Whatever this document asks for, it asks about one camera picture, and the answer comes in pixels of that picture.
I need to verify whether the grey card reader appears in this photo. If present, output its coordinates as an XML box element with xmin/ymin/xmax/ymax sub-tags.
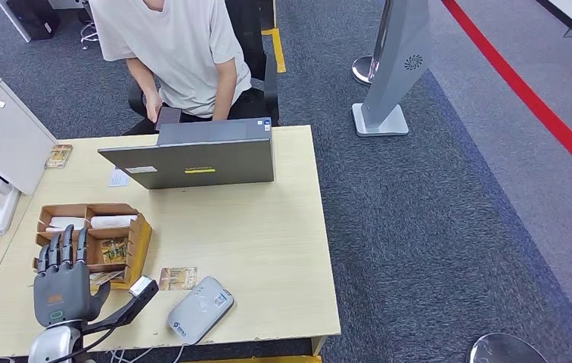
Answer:
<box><xmin>166</xmin><ymin>275</ymin><xmax>235</xmax><ymax>346</ymax></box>

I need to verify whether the grey laptop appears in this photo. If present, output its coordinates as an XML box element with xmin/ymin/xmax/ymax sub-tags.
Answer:
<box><xmin>98</xmin><ymin>116</ymin><xmax>275</xmax><ymax>191</ymax></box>

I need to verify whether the black bag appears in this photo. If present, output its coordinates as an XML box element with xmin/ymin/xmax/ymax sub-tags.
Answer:
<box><xmin>5</xmin><ymin>0</ymin><xmax>61</xmax><ymax>42</ymax></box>

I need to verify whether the grey kiosk stand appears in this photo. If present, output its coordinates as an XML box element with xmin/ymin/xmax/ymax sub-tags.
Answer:
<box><xmin>351</xmin><ymin>0</ymin><xmax>434</xmax><ymax>138</ymax></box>

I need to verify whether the yellow floor tape strip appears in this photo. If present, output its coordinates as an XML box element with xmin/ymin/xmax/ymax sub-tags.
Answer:
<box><xmin>260</xmin><ymin>27</ymin><xmax>288</xmax><ymax>75</ymax></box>
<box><xmin>185</xmin><ymin>355</ymin><xmax>323</xmax><ymax>363</ymax></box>

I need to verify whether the white cable bundle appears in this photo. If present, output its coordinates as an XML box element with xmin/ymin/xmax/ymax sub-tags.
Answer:
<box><xmin>107</xmin><ymin>348</ymin><xmax>159</xmax><ymax>363</ymax></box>

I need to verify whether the wooden card organizer tray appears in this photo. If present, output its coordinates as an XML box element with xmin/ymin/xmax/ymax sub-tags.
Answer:
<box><xmin>33</xmin><ymin>202</ymin><xmax>153</xmax><ymax>292</ymax></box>

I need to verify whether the red floor tape line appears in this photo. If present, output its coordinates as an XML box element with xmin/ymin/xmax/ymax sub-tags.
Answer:
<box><xmin>438</xmin><ymin>0</ymin><xmax>572</xmax><ymax>192</ymax></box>

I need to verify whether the black office chair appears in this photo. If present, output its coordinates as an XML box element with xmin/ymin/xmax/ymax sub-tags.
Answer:
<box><xmin>126</xmin><ymin>0</ymin><xmax>282</xmax><ymax>129</ymax></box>

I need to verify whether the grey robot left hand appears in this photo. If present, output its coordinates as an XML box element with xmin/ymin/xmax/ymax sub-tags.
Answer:
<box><xmin>32</xmin><ymin>224</ymin><xmax>112</xmax><ymax>330</ymax></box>

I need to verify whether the black smartphone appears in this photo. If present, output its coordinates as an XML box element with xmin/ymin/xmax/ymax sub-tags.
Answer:
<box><xmin>154</xmin><ymin>106</ymin><xmax>183</xmax><ymax>132</ymax></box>

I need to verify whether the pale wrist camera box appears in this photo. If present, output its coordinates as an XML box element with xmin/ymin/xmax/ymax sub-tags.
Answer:
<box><xmin>128</xmin><ymin>275</ymin><xmax>155</xmax><ymax>299</ymax></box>

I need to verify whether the chrome stanchion post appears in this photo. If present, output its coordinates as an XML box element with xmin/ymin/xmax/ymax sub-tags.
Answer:
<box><xmin>350</xmin><ymin>0</ymin><xmax>392</xmax><ymax>87</ymax></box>

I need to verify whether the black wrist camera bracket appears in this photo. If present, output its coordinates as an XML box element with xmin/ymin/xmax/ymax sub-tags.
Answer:
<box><xmin>81</xmin><ymin>279</ymin><xmax>160</xmax><ymax>336</ymax></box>

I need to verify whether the chrome round base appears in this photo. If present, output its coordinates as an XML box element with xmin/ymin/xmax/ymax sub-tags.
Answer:
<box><xmin>466</xmin><ymin>332</ymin><xmax>549</xmax><ymax>363</ymax></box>

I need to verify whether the person's right hand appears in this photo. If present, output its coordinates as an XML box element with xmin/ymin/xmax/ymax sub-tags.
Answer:
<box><xmin>145</xmin><ymin>92</ymin><xmax>165</xmax><ymax>125</ymax></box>

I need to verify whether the white cabinet box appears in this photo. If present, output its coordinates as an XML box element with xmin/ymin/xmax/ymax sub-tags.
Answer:
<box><xmin>0</xmin><ymin>74</ymin><xmax>58</xmax><ymax>197</ymax></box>

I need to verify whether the person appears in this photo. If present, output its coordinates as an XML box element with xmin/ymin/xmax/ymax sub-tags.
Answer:
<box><xmin>88</xmin><ymin>0</ymin><xmax>269</xmax><ymax>137</ymax></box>

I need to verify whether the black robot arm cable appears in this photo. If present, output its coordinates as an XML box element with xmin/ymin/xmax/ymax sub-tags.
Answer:
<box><xmin>48</xmin><ymin>320</ymin><xmax>117</xmax><ymax>363</ymax></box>

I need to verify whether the white card stack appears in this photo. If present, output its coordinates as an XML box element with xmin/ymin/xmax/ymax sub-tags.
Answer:
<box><xmin>48</xmin><ymin>216</ymin><xmax>86</xmax><ymax>232</ymax></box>
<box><xmin>90</xmin><ymin>215</ymin><xmax>139</xmax><ymax>229</ymax></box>

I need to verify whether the white furniture leg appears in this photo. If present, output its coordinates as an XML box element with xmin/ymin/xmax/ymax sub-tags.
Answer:
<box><xmin>0</xmin><ymin>0</ymin><xmax>33</xmax><ymax>44</ymax></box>

